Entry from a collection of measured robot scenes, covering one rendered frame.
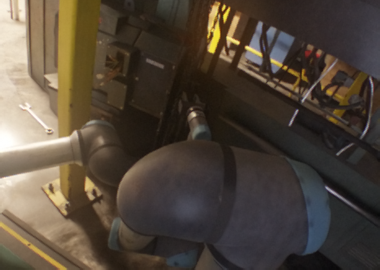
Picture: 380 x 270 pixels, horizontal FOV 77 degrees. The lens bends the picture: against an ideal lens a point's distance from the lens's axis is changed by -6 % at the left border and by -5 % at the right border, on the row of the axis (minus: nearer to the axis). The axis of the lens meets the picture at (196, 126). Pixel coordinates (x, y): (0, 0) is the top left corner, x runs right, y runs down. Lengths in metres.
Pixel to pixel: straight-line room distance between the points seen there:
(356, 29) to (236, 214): 1.24
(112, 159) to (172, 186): 0.52
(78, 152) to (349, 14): 1.28
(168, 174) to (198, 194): 0.04
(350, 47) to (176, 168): 1.24
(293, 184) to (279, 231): 0.05
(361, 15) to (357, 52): 0.16
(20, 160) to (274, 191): 0.71
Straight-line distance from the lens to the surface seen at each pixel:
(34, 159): 0.84
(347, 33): 1.41
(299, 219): 0.30
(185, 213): 0.25
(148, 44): 1.30
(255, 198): 0.27
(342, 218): 1.69
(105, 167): 0.76
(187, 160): 0.26
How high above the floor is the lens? 1.22
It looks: 33 degrees down
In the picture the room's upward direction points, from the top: 21 degrees clockwise
